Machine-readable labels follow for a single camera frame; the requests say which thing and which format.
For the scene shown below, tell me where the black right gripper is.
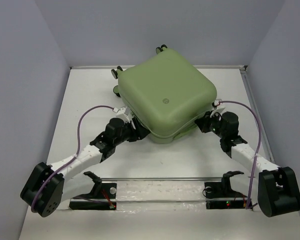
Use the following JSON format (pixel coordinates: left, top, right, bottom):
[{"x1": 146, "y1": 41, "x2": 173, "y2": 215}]
[{"x1": 193, "y1": 110, "x2": 226, "y2": 139}]

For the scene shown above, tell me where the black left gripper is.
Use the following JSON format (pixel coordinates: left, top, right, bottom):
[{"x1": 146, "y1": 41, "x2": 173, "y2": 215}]
[{"x1": 113, "y1": 117, "x2": 150, "y2": 147}]

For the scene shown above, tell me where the green hard-shell suitcase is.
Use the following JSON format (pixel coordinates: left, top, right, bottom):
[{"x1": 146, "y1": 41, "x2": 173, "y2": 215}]
[{"x1": 111, "y1": 44, "x2": 217, "y2": 144}]

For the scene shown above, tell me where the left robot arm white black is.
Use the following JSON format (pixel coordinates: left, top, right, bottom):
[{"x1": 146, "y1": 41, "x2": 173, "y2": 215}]
[{"x1": 20, "y1": 117, "x2": 150, "y2": 218}]

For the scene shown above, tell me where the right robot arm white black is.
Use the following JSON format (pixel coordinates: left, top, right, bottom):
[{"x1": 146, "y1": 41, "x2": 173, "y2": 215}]
[{"x1": 195, "y1": 111, "x2": 300, "y2": 217}]

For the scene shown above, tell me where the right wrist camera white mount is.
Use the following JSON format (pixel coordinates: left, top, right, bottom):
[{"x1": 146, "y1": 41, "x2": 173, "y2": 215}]
[{"x1": 210, "y1": 99, "x2": 226, "y2": 118}]

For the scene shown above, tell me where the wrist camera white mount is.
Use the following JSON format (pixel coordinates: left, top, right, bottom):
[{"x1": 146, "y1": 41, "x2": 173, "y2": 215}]
[
  {"x1": 112, "y1": 106, "x2": 135, "y2": 129},
  {"x1": 210, "y1": 99, "x2": 226, "y2": 118}
]

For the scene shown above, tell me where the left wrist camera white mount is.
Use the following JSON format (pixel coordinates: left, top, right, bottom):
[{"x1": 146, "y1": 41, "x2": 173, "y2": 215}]
[{"x1": 112, "y1": 106, "x2": 135, "y2": 129}]

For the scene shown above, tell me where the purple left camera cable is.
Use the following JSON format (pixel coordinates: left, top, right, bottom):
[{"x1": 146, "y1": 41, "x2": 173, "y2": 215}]
[{"x1": 29, "y1": 105, "x2": 116, "y2": 214}]

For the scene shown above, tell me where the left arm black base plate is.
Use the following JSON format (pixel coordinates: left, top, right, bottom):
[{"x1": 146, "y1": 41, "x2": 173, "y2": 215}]
[{"x1": 68, "y1": 182, "x2": 117, "y2": 211}]

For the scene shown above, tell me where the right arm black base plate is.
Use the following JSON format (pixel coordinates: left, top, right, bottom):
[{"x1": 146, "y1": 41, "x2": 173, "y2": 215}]
[{"x1": 202, "y1": 181, "x2": 248, "y2": 210}]

